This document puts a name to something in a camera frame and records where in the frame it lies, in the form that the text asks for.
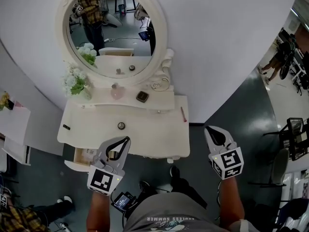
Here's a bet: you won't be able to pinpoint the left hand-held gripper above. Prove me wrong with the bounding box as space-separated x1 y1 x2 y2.
86 136 132 197

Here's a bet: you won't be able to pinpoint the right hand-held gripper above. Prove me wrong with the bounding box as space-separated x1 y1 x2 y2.
204 126 245 180

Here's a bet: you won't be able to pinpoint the table drawer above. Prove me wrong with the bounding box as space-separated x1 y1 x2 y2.
64 146 102 173

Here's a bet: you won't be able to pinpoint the pink perfume bottle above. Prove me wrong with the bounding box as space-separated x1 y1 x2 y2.
110 83 126 100

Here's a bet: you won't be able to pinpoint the small dark compact box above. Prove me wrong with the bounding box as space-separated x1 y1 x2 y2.
136 90 150 103

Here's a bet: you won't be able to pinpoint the person's right forearm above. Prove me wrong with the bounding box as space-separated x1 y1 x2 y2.
218 175 245 232

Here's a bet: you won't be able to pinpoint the person's left forearm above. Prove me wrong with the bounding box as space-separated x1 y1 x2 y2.
86 191 111 232

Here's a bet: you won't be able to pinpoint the white dressing table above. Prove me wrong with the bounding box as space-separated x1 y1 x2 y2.
56 0 190 172

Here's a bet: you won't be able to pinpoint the pale pink box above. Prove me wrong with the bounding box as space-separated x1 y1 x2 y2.
82 148 98 163

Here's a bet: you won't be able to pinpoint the person's left shoe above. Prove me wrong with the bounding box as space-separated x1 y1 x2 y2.
139 180 152 193

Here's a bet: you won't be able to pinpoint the person's shoe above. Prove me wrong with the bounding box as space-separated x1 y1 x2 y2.
139 180 152 193
169 165 181 178

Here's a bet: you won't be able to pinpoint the small black monitor device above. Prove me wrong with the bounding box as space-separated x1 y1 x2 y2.
111 191 138 212

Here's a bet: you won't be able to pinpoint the person's right shoe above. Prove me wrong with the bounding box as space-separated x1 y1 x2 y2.
169 165 181 178

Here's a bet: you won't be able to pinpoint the person's black trousers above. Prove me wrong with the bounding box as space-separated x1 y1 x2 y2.
125 176 208 222

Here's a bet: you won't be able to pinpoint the grey office chair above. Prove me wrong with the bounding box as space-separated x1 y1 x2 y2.
248 148 290 188

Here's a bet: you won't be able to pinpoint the person's grey T-shirt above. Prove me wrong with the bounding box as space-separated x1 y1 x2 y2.
123 192 254 232

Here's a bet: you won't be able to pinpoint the black mesh table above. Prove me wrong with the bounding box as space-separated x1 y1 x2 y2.
263 117 309 161

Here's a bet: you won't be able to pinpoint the white flowers in vase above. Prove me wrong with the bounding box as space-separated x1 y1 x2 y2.
62 60 93 101

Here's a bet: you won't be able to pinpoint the white cabinet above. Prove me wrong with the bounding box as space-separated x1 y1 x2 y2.
281 170 309 203

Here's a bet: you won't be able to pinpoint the dark blue chair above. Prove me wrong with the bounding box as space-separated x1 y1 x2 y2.
277 198 309 232

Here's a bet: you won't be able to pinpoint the yellow flowers in black pot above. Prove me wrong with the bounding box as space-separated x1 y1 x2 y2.
0 92 15 111

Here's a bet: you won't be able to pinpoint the oval white-framed mirror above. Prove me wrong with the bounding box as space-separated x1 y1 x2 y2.
56 0 169 87

